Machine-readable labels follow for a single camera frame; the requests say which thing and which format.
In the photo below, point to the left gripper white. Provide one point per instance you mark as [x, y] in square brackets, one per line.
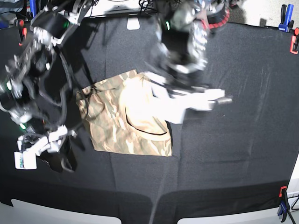
[170, 103]

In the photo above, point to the orange blue clamp right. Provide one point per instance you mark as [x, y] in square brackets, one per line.
[283, 205]

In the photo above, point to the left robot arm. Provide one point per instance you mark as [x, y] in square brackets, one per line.
[179, 59]

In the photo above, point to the red clamp far right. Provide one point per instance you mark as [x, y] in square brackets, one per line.
[294, 46]

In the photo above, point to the black table cloth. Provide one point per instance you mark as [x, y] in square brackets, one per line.
[231, 160]

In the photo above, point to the blue clamp far right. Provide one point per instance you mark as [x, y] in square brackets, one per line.
[286, 22]

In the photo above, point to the red black clamp left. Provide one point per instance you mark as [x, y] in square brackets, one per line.
[20, 24]

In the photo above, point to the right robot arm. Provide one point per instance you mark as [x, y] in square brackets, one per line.
[42, 118]

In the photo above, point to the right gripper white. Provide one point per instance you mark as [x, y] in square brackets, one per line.
[53, 148]

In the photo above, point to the camouflage t-shirt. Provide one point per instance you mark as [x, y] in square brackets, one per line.
[119, 118]

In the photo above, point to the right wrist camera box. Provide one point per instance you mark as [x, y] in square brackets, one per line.
[25, 160]

